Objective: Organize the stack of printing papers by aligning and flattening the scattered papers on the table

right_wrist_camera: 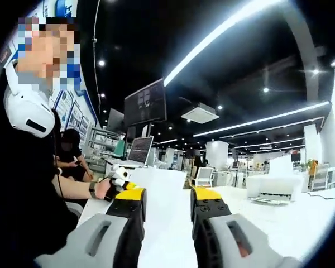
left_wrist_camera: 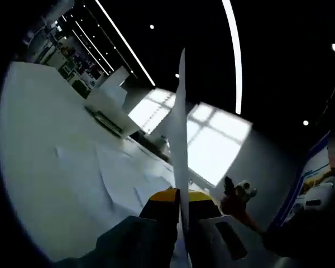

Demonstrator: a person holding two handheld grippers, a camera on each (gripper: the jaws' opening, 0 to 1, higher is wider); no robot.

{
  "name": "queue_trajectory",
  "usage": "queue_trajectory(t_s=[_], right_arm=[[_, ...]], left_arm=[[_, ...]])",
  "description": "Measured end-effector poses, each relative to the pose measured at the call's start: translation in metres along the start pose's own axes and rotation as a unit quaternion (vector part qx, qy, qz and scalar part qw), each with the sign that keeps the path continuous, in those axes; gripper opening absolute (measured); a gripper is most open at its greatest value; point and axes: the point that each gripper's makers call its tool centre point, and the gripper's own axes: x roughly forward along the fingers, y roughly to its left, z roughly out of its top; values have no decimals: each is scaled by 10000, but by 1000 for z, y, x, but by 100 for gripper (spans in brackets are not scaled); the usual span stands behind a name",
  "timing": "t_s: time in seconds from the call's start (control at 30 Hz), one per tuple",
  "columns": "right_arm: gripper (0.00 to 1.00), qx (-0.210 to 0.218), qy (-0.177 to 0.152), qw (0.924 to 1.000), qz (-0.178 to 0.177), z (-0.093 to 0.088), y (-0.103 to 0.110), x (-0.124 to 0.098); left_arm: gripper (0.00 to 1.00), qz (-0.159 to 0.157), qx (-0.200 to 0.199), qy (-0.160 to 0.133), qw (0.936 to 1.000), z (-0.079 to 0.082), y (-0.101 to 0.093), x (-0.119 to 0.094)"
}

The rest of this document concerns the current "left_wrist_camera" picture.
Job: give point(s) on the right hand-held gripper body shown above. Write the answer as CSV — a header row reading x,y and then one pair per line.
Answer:
x,y
247,188

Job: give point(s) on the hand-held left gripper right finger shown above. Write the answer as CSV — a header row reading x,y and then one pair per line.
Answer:
x,y
203,240

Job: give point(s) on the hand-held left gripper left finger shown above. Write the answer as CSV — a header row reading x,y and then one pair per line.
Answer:
x,y
134,243

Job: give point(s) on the white printing papers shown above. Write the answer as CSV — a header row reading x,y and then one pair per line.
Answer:
x,y
123,167

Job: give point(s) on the gathered printing paper bundle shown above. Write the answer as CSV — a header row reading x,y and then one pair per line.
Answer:
x,y
181,125

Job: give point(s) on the person's right hand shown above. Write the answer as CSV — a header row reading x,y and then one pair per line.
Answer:
x,y
234,206

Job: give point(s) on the white worn device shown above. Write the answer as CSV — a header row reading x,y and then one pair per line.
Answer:
x,y
321,194

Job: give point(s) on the long curved ceiling light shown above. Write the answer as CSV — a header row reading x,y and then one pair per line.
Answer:
x,y
236,56

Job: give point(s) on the white printer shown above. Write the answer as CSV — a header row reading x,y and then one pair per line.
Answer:
x,y
111,114

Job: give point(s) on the white table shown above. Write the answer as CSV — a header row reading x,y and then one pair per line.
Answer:
x,y
44,139

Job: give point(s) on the printer feed paper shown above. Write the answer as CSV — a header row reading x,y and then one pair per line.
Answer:
x,y
114,79

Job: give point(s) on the ceiling light strip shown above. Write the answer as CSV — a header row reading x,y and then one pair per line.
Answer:
x,y
124,42

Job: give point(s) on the blue white wall poster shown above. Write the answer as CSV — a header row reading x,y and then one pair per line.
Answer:
x,y
304,178

